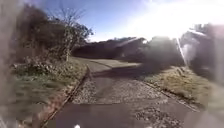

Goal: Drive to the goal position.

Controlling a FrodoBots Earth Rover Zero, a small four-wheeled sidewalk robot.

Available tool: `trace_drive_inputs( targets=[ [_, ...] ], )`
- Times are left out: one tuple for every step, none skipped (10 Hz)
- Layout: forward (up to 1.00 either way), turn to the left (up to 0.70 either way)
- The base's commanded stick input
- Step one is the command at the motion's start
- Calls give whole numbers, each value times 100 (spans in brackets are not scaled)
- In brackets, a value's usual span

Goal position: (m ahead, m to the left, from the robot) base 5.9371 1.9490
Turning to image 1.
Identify brown kerb strip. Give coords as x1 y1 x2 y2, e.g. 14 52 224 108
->
31 65 92 128

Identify grey gravel path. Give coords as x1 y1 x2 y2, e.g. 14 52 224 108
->
43 58 224 128

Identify bare tree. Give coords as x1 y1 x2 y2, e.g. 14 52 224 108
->
46 4 95 64

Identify dark wood of trees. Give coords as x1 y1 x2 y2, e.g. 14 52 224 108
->
71 22 224 81

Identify grass verge with leaves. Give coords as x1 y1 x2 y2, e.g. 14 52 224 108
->
142 64 224 112
9 56 90 128

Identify dark bushes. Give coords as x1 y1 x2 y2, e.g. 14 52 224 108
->
12 5 69 76

